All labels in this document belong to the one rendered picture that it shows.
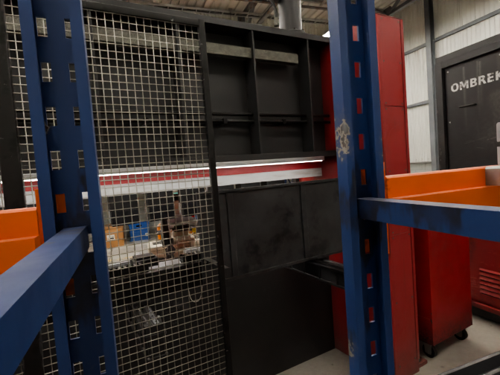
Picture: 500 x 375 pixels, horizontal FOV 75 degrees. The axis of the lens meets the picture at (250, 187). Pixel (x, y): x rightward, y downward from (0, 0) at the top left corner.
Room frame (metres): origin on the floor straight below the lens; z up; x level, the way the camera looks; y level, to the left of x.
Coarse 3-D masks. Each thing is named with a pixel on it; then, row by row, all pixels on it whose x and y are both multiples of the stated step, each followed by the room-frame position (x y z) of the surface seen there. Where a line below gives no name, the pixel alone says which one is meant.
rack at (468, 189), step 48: (336, 0) 0.43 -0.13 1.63; (336, 48) 0.43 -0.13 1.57; (336, 96) 0.44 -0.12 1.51; (336, 144) 0.45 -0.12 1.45; (384, 192) 0.45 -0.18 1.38; (432, 192) 0.47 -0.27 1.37; (480, 192) 0.48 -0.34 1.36; (384, 240) 0.44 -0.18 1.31; (384, 288) 0.44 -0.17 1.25; (384, 336) 0.46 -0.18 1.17
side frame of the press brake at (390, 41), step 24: (384, 24) 2.02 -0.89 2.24; (384, 48) 2.01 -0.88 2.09; (384, 72) 2.01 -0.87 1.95; (384, 96) 2.00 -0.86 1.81; (384, 120) 1.99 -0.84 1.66; (360, 144) 2.14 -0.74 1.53; (384, 144) 1.99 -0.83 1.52; (408, 144) 2.10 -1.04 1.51; (336, 168) 2.34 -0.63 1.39; (408, 168) 2.10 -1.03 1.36; (408, 240) 2.08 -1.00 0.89; (408, 264) 2.08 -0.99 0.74; (336, 288) 2.40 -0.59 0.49; (408, 288) 2.07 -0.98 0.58; (336, 312) 2.42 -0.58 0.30; (408, 312) 2.07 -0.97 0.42; (336, 336) 2.43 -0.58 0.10; (408, 336) 2.06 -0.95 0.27; (408, 360) 2.05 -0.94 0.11
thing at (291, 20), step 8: (272, 0) 2.08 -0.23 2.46; (280, 0) 2.26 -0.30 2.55; (288, 0) 2.22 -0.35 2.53; (296, 0) 2.23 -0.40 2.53; (280, 8) 2.27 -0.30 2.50; (288, 8) 2.23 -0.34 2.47; (296, 8) 2.23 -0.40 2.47; (280, 16) 2.27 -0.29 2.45; (288, 16) 2.23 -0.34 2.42; (296, 16) 2.23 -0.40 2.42; (280, 24) 2.28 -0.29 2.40; (288, 24) 2.23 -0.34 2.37; (296, 24) 2.23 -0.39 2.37; (304, 32) 2.25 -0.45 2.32
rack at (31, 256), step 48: (48, 0) 0.38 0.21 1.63; (48, 48) 0.38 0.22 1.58; (48, 96) 0.38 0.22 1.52; (48, 144) 0.37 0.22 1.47; (48, 192) 0.35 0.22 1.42; (96, 192) 0.37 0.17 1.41; (0, 240) 0.33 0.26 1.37; (48, 240) 0.29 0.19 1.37; (96, 240) 0.37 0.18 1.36; (0, 288) 0.16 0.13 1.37; (48, 288) 0.19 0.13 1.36; (0, 336) 0.12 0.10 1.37; (96, 336) 0.38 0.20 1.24
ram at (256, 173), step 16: (112, 176) 1.76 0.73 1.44; (144, 176) 1.84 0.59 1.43; (176, 176) 1.93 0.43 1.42; (192, 176) 1.97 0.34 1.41; (208, 176) 2.03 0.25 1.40; (224, 176) 2.08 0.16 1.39; (240, 176) 2.13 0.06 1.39; (256, 176) 2.19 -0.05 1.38; (272, 176) 2.26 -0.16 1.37; (288, 176) 2.32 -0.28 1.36; (304, 176) 2.39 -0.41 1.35; (0, 192) 1.52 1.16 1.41; (112, 192) 1.75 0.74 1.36; (128, 192) 1.79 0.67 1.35
